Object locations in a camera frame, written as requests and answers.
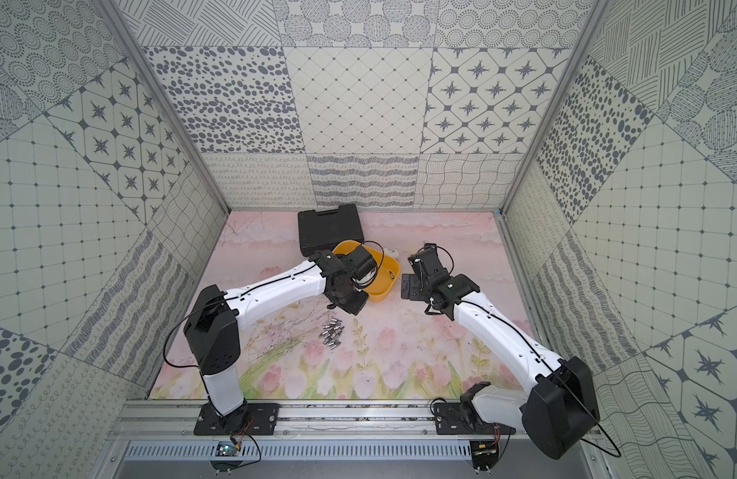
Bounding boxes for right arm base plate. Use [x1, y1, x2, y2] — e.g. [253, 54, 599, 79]
[430, 398, 516, 435]

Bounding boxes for aluminium mounting rail frame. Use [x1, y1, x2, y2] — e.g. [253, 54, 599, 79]
[110, 358, 603, 462]

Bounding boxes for yellow plastic storage box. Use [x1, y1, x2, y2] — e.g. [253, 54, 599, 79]
[363, 243, 400, 303]

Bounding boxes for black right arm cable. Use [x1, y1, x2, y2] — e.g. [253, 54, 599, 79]
[463, 298, 622, 459]

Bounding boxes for small green circuit board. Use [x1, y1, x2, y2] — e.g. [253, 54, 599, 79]
[216, 442, 239, 457]

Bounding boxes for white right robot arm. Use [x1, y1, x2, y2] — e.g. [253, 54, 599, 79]
[402, 243, 600, 459]

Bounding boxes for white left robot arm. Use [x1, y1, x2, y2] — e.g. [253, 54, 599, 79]
[183, 245, 382, 419]

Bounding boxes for black plastic tool case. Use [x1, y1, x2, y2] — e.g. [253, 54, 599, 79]
[297, 204, 365, 257]

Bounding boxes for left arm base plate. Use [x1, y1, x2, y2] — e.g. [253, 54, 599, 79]
[193, 400, 281, 436]

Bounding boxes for pile of metal bits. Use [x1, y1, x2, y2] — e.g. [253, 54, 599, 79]
[320, 319, 345, 349]

